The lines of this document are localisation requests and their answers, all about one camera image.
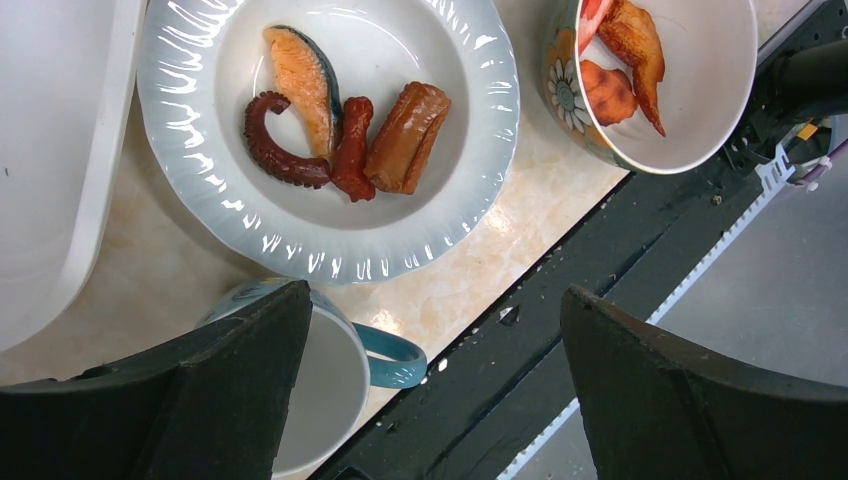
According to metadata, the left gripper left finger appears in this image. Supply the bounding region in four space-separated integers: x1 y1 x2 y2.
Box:
1 281 312 479

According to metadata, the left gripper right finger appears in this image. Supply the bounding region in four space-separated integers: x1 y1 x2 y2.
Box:
561 285 847 479

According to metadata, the octopus tentacle toy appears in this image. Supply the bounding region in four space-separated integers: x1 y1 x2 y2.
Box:
243 91 331 189

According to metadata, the red sausage toy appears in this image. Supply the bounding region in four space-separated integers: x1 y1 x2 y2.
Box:
331 96 376 202

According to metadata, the fried chicken piece toy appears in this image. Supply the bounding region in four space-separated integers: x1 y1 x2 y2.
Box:
580 60 638 126

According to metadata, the brown sausage roll toy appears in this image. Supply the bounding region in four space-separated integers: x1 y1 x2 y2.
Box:
364 81 452 195

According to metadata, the salmon slice toy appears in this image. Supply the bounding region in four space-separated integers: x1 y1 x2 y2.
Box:
263 25 343 159

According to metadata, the white fluted plate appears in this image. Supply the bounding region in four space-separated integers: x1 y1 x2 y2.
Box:
137 1 520 285

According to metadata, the white floral bowl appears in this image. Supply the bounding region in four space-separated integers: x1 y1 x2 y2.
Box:
542 1 758 175

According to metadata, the white rectangular basin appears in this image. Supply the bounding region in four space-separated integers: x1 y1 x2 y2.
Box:
1 1 146 349

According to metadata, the fried chicken wing toy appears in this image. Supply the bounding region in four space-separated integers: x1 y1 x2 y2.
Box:
597 0 666 137

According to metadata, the red shrimp toy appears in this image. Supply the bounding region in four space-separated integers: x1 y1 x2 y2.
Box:
577 0 613 54

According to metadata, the white mug blue handle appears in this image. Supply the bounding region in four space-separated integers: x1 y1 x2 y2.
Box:
198 278 429 480

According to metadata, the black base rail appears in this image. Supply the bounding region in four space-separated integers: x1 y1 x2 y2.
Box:
307 0 848 480

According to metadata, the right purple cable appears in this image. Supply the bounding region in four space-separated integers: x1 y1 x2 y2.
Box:
791 135 848 190

